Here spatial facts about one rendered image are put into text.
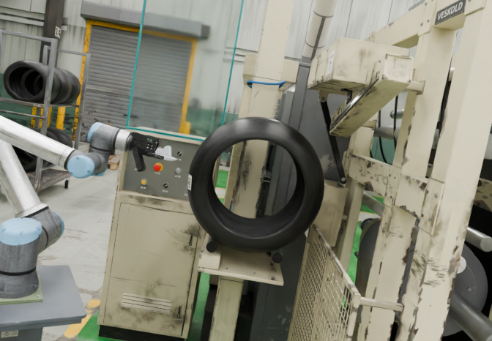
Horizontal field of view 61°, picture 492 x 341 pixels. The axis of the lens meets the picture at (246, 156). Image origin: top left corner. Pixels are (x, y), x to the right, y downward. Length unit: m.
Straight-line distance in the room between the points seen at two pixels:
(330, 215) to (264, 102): 0.64
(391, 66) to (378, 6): 10.42
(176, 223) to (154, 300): 0.49
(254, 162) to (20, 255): 1.09
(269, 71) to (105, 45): 9.76
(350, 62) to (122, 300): 1.92
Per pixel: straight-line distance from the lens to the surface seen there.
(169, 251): 2.57
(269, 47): 2.11
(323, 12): 2.54
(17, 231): 1.87
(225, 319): 2.34
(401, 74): 1.45
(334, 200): 2.10
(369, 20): 11.72
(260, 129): 1.69
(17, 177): 2.05
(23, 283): 1.94
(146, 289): 2.68
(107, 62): 11.62
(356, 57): 1.52
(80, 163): 1.76
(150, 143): 1.82
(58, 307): 1.91
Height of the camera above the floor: 1.48
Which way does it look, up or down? 6 degrees down
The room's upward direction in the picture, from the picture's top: 10 degrees clockwise
